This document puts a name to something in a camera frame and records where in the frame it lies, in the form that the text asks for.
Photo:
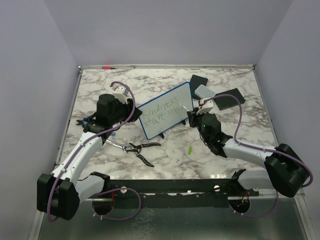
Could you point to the black flat box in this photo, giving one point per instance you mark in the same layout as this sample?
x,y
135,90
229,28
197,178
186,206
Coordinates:
x,y
196,81

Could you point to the blue handled cutters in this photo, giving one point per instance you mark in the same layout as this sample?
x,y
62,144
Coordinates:
x,y
84,121

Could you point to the red pen at back rail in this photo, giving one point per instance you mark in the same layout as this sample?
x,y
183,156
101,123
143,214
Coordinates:
x,y
108,68

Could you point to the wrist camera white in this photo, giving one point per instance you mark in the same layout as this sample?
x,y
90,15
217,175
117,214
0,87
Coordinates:
x,y
205,105
120,93

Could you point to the black network switch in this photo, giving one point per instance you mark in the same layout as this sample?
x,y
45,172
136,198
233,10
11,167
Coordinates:
x,y
226,99

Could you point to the aluminium table frame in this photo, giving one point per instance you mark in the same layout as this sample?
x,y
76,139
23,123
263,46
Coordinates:
x,y
172,138

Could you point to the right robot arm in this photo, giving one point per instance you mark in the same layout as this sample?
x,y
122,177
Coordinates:
x,y
281,168

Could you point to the white small router box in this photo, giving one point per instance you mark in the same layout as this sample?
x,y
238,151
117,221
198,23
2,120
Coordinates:
x,y
203,92

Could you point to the green marker cap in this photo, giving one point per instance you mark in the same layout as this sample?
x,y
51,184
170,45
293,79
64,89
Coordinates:
x,y
189,150

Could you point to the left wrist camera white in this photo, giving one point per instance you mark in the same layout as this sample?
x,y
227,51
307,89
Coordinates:
x,y
120,93

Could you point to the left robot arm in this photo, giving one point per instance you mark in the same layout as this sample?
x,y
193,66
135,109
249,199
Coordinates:
x,y
60,193

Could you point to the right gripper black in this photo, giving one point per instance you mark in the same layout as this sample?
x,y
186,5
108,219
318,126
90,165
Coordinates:
x,y
193,117

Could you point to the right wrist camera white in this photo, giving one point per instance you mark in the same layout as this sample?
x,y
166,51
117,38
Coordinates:
x,y
205,105

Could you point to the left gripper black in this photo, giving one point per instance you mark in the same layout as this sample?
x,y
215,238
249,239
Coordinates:
x,y
128,107

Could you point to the blue framed whiteboard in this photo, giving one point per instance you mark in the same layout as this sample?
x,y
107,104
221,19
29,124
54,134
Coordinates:
x,y
166,110

